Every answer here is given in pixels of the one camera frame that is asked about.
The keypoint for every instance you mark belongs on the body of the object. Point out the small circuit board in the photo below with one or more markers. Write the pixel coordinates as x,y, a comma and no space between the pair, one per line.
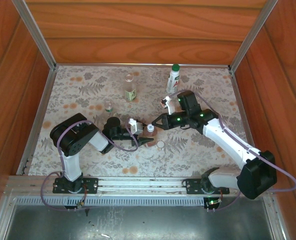
81,204
213,202

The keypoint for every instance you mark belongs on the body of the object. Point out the aluminium frame rail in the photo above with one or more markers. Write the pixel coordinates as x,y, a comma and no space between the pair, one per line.
275,220
3,217

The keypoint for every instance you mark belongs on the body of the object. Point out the small clear bottle green label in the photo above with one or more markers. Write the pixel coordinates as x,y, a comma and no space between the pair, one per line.
108,108

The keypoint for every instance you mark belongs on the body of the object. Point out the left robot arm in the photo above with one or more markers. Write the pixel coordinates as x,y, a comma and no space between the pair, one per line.
70,165

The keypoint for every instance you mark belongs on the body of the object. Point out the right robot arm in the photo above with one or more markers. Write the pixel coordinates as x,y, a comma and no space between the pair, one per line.
228,140

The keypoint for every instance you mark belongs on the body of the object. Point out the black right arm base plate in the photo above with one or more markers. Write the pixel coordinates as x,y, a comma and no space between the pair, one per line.
193,186

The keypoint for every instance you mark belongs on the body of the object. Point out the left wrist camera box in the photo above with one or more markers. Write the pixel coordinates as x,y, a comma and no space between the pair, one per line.
136,127

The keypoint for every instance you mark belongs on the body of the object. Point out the white milk drink bottle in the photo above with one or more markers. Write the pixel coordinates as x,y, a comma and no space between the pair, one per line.
172,82

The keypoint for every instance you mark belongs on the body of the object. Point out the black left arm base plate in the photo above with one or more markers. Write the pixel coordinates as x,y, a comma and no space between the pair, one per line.
90,185

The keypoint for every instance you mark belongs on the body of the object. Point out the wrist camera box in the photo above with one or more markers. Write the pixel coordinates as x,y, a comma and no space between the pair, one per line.
166,102
136,127

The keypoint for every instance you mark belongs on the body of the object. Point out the aluminium frame post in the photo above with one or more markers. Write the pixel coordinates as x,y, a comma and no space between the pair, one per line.
254,35
35,35

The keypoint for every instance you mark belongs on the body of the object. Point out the aluminium table edge rail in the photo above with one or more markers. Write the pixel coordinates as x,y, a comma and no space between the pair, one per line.
39,117
138,65
238,105

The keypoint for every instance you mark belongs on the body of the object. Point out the wide aluminium base rail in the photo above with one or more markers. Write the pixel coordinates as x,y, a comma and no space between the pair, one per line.
138,183

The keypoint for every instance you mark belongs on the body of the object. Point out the green bottle cap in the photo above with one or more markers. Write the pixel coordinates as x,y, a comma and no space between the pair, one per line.
175,67

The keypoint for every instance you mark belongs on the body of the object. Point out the white bottle cap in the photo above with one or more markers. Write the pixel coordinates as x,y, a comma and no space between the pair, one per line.
150,127
160,144

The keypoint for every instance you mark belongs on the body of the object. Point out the floral patterned tablecloth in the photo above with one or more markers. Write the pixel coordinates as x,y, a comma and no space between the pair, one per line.
128,160

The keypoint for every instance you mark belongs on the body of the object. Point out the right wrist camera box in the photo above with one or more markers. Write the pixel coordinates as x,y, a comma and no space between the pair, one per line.
166,102

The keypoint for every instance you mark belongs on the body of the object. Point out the amber drink bottle red label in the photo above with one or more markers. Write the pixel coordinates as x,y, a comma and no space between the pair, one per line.
151,136

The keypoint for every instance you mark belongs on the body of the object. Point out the clear tea bottle green label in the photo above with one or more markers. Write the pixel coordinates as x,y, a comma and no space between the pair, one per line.
131,95

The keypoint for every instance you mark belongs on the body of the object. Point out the grey metal sheet panel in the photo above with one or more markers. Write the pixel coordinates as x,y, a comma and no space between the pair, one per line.
150,225

